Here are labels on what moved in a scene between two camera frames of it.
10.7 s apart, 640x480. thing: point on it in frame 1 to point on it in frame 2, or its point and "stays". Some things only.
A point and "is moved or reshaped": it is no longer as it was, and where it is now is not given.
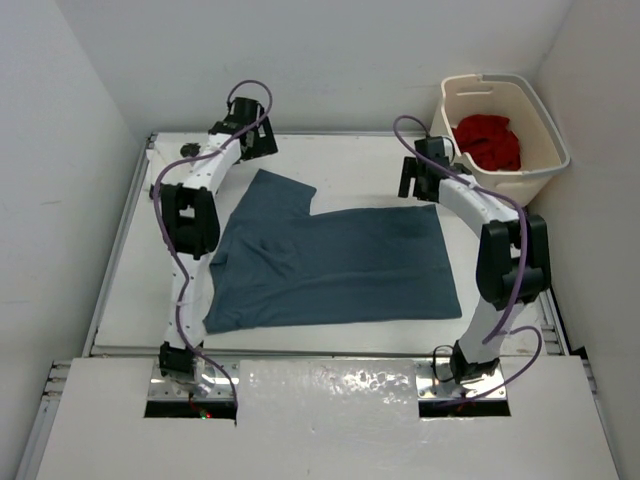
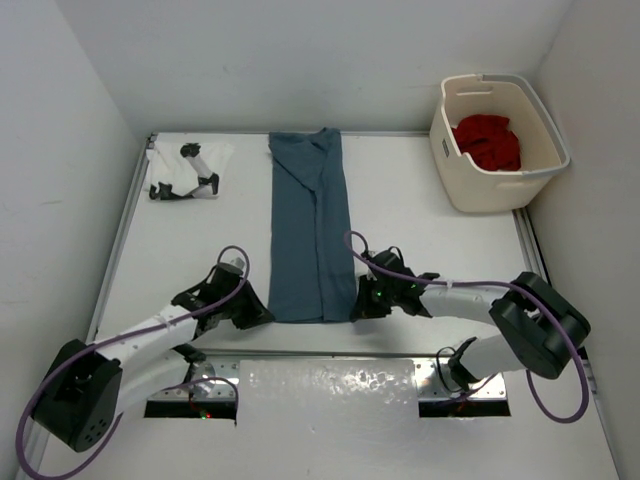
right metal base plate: (435, 381) stays
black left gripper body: (261, 146) to (241, 307)
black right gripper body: (411, 170) to (377, 300)
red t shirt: (489, 141) stays
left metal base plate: (162, 387) stays
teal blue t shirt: (276, 263) is moved or reshaped
